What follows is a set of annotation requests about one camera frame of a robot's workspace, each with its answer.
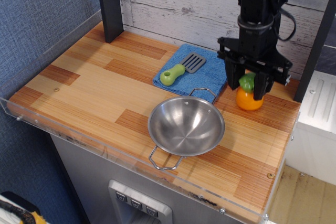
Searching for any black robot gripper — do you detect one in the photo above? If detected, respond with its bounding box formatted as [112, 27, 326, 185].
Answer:
[218, 15, 292, 100]

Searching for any orange toy carrot green top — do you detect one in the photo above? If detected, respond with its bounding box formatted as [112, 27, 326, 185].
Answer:
[236, 72, 264, 111]

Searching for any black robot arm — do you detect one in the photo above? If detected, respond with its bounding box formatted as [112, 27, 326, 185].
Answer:
[218, 0, 294, 100]

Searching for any blue folded towel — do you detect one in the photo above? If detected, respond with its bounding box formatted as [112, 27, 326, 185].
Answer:
[152, 44, 228, 103]

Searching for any white toy appliance top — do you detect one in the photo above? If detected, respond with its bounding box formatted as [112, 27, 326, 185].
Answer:
[298, 71, 335, 134]

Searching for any silver water dispenser panel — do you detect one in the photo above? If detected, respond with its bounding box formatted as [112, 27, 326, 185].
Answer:
[108, 179, 173, 223]

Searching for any silver toy fridge cabinet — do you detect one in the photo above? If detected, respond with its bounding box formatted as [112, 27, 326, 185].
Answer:
[51, 136, 239, 223]

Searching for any clear acrylic table guard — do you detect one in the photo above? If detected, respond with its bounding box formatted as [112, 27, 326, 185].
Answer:
[1, 3, 301, 223]

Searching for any yellow object bottom corner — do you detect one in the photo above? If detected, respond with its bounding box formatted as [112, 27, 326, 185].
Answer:
[31, 212, 47, 224]

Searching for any grey spatula green handle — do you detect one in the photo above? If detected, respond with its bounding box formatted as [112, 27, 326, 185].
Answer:
[160, 52, 206, 86]

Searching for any dark right frame post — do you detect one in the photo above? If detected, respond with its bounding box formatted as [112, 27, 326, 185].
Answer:
[293, 0, 335, 102]

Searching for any dark frame post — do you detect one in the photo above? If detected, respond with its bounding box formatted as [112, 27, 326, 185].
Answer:
[99, 0, 124, 43]
[293, 0, 335, 102]

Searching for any steel bowl with wire handles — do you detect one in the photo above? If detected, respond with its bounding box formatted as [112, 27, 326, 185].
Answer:
[148, 88, 225, 170]

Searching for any dark left frame post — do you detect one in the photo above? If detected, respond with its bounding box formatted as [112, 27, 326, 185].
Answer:
[99, 0, 124, 43]

